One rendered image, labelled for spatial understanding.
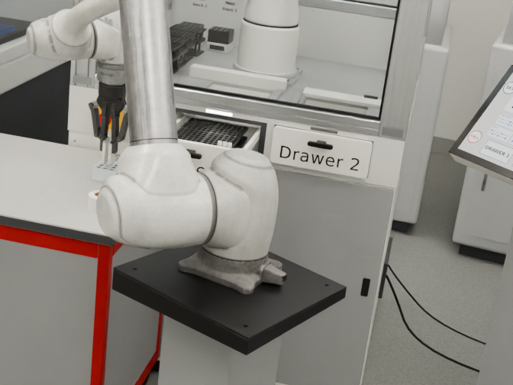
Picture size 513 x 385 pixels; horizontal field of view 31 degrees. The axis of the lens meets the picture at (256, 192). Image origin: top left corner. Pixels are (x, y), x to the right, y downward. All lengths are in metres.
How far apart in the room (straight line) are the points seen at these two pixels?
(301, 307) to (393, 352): 1.57
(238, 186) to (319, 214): 0.89
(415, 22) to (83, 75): 0.99
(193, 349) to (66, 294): 0.47
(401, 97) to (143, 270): 1.00
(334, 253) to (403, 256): 1.52
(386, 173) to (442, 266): 1.62
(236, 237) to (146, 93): 0.35
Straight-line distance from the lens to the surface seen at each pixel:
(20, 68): 3.38
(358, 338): 2.96
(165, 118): 1.92
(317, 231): 2.83
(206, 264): 2.04
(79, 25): 2.39
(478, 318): 3.93
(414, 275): 4.18
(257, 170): 1.95
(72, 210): 2.45
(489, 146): 2.58
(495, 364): 2.80
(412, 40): 2.65
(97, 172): 2.65
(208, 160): 2.50
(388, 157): 2.73
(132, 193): 1.86
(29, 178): 2.65
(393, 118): 2.70
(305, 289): 2.07
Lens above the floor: 1.70
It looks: 21 degrees down
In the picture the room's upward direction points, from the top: 7 degrees clockwise
